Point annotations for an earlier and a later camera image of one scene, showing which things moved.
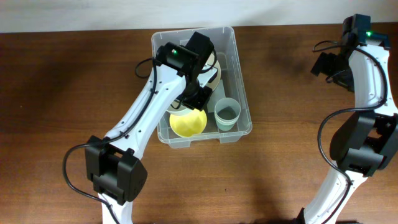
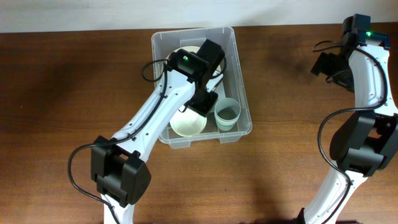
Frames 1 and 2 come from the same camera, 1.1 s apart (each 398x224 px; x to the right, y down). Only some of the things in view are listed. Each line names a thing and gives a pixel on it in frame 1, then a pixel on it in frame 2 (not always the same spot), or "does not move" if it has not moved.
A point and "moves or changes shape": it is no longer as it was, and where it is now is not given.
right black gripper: (322, 65) does not move
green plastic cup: (226, 122) does not move
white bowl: (176, 107) moves or changes shape
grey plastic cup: (227, 111) does not move
